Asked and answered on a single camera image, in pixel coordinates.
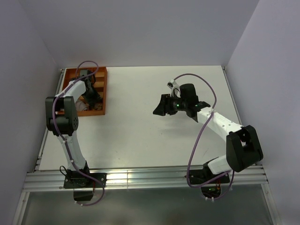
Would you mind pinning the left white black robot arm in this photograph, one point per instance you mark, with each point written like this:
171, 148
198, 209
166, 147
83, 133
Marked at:
62, 118

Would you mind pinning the tan argyle sock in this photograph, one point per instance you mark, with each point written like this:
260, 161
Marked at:
98, 107

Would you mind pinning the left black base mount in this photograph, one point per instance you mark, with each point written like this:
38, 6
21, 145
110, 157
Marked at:
77, 180

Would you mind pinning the black box under rail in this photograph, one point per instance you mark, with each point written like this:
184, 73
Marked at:
83, 196

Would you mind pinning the grey sock red stripes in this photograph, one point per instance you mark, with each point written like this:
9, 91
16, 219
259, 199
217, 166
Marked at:
81, 106

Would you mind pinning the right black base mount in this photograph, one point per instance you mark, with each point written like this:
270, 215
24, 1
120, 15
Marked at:
199, 176

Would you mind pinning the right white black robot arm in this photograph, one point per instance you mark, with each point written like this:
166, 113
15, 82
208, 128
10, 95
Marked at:
242, 144

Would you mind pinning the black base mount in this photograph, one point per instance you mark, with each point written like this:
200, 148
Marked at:
199, 176
77, 180

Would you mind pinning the aluminium frame rail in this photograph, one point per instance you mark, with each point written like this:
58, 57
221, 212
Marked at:
139, 178

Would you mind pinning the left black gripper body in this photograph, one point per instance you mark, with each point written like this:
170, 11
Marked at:
92, 96

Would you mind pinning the orange compartment tray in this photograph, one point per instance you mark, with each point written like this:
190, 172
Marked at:
100, 85

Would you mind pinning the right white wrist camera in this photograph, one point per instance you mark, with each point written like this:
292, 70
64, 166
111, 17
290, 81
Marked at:
175, 89

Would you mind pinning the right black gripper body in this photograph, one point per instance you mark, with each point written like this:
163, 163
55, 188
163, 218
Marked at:
177, 104

